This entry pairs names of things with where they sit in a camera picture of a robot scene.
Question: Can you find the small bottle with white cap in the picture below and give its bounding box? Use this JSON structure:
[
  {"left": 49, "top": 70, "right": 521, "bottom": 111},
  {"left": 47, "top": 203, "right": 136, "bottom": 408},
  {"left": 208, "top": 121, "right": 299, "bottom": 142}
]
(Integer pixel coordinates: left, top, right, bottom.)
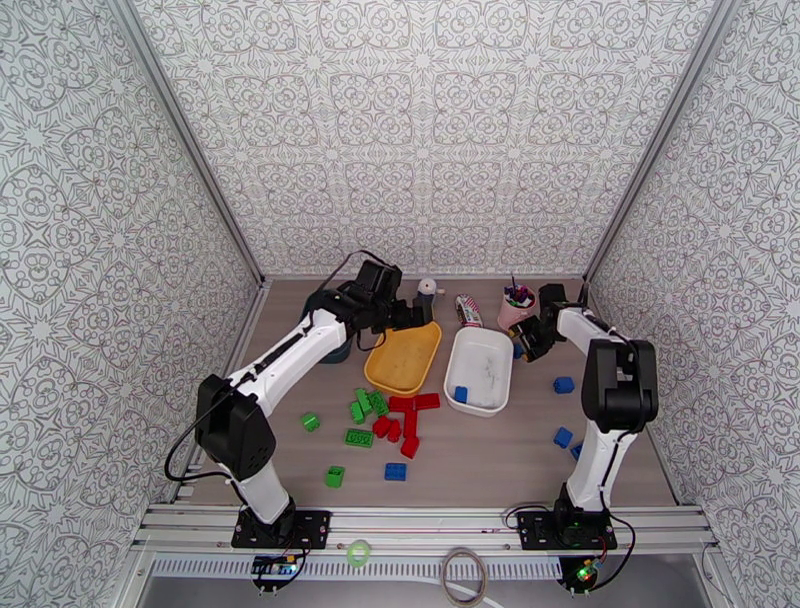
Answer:
[{"left": 416, "top": 277, "right": 447, "bottom": 311}]

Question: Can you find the grey coiled cable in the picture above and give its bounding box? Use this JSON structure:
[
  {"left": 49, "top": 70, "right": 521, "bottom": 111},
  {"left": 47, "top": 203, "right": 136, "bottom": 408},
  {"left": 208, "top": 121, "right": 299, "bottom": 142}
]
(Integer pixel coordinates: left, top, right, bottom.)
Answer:
[{"left": 440, "top": 547, "right": 489, "bottom": 604}]

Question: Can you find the white slotted cable duct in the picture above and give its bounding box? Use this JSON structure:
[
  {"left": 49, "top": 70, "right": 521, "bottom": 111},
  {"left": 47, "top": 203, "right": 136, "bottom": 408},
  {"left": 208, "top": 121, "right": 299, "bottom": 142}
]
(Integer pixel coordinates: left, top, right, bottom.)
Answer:
[{"left": 149, "top": 557, "right": 567, "bottom": 581}]

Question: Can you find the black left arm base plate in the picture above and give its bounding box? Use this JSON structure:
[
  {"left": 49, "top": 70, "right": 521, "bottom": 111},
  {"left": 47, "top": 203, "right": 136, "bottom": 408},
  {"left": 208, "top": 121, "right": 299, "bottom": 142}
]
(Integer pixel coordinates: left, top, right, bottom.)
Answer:
[{"left": 231, "top": 509, "right": 333, "bottom": 551}]

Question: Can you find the pink pen cup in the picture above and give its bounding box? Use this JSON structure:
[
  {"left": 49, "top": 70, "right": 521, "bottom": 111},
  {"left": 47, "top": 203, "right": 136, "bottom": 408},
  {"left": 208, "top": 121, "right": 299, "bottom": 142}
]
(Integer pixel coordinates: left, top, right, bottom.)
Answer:
[{"left": 497, "top": 288, "right": 538, "bottom": 334}]

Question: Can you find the white hose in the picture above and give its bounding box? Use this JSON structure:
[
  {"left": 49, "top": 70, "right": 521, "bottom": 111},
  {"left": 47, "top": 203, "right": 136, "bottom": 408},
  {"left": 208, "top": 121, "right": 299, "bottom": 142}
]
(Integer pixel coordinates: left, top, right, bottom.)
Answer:
[{"left": 431, "top": 577, "right": 504, "bottom": 608}]

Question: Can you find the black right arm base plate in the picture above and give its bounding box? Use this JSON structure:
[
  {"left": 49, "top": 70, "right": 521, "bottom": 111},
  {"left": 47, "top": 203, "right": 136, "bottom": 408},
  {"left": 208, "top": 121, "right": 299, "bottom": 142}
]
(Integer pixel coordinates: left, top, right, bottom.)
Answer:
[{"left": 517, "top": 509, "right": 619, "bottom": 553}]

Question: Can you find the yellow plastic container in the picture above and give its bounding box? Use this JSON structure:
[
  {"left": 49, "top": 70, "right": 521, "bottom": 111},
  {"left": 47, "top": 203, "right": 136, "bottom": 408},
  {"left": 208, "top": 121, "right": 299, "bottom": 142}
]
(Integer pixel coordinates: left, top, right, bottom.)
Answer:
[{"left": 364, "top": 320, "right": 444, "bottom": 399}]

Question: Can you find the aluminium frame post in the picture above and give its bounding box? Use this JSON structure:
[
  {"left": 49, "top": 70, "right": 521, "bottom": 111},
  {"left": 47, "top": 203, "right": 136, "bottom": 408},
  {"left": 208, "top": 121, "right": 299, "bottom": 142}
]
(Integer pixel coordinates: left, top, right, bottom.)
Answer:
[
  {"left": 104, "top": 0, "right": 269, "bottom": 288},
  {"left": 581, "top": 0, "right": 744, "bottom": 283}
]

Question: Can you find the dark teal plastic container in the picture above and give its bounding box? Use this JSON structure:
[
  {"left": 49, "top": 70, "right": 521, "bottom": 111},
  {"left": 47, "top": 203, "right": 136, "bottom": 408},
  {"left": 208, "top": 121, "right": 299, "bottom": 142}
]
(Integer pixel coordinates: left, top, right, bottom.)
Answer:
[{"left": 302, "top": 288, "right": 354, "bottom": 367}]

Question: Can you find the striped snack packet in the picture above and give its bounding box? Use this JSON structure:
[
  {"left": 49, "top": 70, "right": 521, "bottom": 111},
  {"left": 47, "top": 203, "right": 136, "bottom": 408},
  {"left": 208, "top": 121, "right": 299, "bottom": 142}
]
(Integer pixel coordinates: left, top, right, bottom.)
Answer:
[{"left": 454, "top": 293, "right": 484, "bottom": 330}]

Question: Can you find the white plastic container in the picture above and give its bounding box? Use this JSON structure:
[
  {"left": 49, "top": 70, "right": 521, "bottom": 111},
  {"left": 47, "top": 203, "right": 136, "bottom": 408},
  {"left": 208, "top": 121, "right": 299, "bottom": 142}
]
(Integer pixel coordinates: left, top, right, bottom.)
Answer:
[{"left": 443, "top": 326, "right": 515, "bottom": 419}]

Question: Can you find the aluminium mounting rail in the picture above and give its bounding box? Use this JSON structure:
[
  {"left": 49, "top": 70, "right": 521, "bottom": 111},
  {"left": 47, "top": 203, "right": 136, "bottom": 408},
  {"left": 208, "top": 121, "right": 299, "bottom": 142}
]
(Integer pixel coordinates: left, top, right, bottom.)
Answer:
[{"left": 131, "top": 502, "right": 717, "bottom": 554}]

